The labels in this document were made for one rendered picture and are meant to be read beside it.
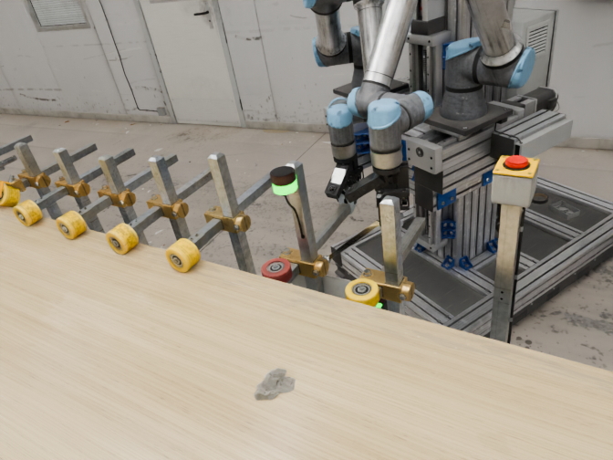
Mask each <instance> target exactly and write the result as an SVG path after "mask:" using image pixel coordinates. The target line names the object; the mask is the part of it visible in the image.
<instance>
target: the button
mask: <svg viewBox="0 0 613 460"><path fill-rule="evenodd" d="M505 165H507V166H508V167H510V168H513V169H521V168H524V167H525V166H527V165H528V159H526V158H525V157H524V156H520V155H514V156H510V157H508V158H506V159H505Z"/></svg>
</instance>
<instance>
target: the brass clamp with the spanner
mask: <svg viewBox="0 0 613 460"><path fill-rule="evenodd" d="M288 248H289V249H290V251H291V254H290V255H285V254H284V252H285V251H284V252H283V253H282V254H281V255H280V256H279V258H283V259H286V260H288V261H289V262H290V263H294V264H298V267H299V272H300V273H299V274H298V275H301V276H305V277H312V278H317V277H324V276H325V275H326V274H327V272H328V268H329V263H328V261H327V260H326V259H323V258H322V255H318V257H317V258H316V259H315V260H314V262H313V263H309V262H306V261H302V260H301V255H300V251H299V250H298V249H294V248H290V247H288Z"/></svg>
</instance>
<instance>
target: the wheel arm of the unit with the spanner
mask: <svg viewBox="0 0 613 460"><path fill-rule="evenodd" d="M350 213H351V208H350V204H343V203H342V204H341V205H340V206H339V208H338V209H337V210H336V211H335V212H334V213H333V214H332V215H331V216H330V217H329V218H328V219H327V220H326V222H325V223H324V224H323V225H322V226H321V227H320V228H319V229H318V230H317V232H316V233H315V239H316V244H317V251H318V250H319V249H320V248H321V246H322V245H324V244H325V243H326V241H327V240H328V239H329V238H330V237H331V235H332V234H333V233H334V232H335V231H336V230H337V228H338V227H339V226H340V225H341V223H342V222H343V221H344V220H345V219H346V218H347V216H348V215H349V214H350ZM290 265H291V268H292V273H293V275H292V277H291V279H290V280H289V281H288V282H286V283H287V284H291V282H292V281H293V280H294V279H295V278H296V276H297V275H298V274H299V273H300V272H299V267H298V264H294V263H290Z"/></svg>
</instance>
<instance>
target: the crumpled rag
mask: <svg viewBox="0 0 613 460"><path fill-rule="evenodd" d="M264 378H265V379H264V380H262V381H261V382H260V383H258V384H257V385H256V391H255V393H254V394H253V396H254V397H255V399H256V400H257V401H258V400H259V401H260V400H261V401H262V400H263V399H266V400H272V399H273V400H274V398H275V397H276V396H277V395H278V394H279V393H281V392H283V393H285V392H291V391H293V390H294V388H295V381H296V379H295V378H292V377H288V376H286V369H280V368H275V369H273V370H271V371H270V372H268V373H267V374H266V375H265V376H264Z"/></svg>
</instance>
